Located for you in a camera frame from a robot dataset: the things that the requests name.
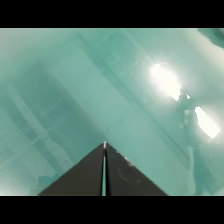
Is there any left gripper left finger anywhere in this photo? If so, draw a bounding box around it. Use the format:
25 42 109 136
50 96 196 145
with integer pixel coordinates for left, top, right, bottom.
37 142 106 197

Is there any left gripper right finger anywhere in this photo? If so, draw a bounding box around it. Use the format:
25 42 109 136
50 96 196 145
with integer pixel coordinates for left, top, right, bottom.
105 142 169 197

